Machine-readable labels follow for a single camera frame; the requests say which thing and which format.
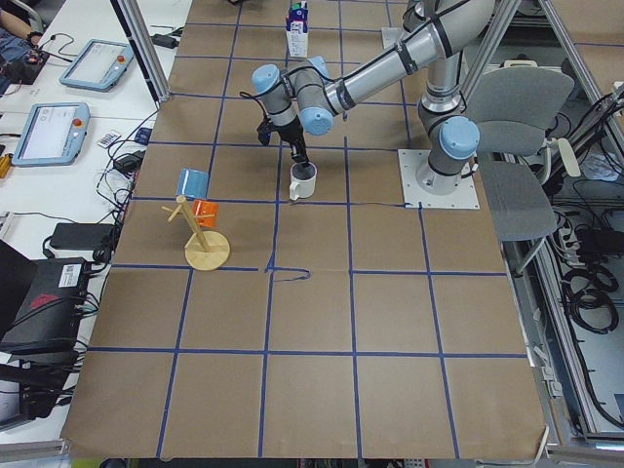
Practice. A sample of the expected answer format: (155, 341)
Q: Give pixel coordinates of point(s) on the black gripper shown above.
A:
(291, 134)

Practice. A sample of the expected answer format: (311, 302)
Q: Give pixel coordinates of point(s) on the white HOME mug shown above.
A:
(303, 181)

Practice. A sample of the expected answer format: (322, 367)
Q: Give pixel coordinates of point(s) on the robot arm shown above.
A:
(303, 100)

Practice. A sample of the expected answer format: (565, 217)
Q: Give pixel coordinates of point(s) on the blue white milk carton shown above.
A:
(297, 30)

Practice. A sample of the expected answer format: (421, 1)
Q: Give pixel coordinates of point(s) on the blue mug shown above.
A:
(193, 184)

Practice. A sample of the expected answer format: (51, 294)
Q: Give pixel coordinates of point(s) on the orange mug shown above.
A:
(205, 212)

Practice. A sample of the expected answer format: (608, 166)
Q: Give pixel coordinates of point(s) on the wooden mug tree stand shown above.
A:
(206, 249)

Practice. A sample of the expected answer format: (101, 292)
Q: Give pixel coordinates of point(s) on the small remote control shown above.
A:
(108, 139)

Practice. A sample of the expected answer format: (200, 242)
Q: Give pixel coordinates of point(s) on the grey office chair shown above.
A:
(513, 107)

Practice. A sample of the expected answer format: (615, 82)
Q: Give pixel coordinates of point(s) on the far teach pendant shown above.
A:
(99, 66)

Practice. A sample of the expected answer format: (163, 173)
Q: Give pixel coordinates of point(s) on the teach pendant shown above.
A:
(52, 135)
(99, 66)

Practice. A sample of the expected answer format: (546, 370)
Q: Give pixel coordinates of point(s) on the black power adapter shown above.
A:
(81, 236)

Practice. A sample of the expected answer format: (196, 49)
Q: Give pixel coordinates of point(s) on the near teach pendant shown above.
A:
(52, 135)

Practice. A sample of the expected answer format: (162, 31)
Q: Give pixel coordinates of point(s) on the black computer box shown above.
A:
(41, 304)

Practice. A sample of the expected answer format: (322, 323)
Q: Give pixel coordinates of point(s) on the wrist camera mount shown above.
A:
(264, 132)

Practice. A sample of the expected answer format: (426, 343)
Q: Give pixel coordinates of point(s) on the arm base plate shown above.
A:
(423, 188)
(392, 35)

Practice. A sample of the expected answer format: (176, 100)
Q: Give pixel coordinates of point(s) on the aluminium frame post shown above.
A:
(130, 17)

